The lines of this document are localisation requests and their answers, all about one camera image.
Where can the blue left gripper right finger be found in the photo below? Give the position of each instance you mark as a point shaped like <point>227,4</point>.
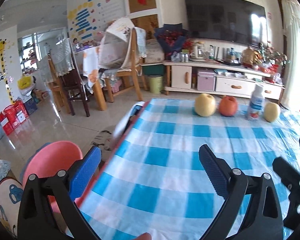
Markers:
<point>217,170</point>

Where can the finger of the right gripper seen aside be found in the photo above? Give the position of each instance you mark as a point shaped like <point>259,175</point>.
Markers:
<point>288,175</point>

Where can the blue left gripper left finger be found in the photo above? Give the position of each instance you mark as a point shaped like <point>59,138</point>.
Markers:
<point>81,172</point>

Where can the pink plastic trash bin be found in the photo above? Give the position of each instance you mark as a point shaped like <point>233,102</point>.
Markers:
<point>51,158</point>

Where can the person's left hand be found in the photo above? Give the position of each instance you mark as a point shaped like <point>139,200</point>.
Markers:
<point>144,236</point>

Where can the red apple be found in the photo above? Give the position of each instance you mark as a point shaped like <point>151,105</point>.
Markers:
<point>228,106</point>

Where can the yellow pear left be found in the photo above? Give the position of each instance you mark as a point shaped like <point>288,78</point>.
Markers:
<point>205,105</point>

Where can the yellow pear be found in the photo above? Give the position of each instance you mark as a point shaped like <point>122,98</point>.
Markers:
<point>271,111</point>
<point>205,105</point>

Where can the white yogurt drink bottle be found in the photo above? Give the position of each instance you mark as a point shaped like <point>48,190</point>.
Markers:
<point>256,103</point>

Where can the yellow pear right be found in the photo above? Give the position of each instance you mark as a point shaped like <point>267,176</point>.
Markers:
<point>271,111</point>

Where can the red gift boxes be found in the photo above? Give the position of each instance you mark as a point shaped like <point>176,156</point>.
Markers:
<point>13,116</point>

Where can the pink storage box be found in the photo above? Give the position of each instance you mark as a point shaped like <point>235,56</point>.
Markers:
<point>206,80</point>

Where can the white TV cabinet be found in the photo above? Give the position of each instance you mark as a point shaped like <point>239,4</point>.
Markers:
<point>230,80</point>

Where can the dark wooden chair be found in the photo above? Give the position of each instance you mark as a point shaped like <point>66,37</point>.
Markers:
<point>66,76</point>

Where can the yellow plastic bag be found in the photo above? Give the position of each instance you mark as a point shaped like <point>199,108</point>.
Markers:
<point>25,82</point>

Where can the green waste bin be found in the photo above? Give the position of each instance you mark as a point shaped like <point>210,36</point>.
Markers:
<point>155,83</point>

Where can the dining table with cloth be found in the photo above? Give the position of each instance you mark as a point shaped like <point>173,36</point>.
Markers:
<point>88,64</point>

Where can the electric kettle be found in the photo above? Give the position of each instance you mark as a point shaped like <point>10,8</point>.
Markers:
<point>198,51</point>

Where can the wooden chair with cover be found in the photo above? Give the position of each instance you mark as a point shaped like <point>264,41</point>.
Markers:
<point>121,50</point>

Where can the dark flower bouquet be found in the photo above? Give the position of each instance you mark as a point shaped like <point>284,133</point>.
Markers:
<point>171,38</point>

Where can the black wall television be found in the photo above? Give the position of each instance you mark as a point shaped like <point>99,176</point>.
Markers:
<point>236,21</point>

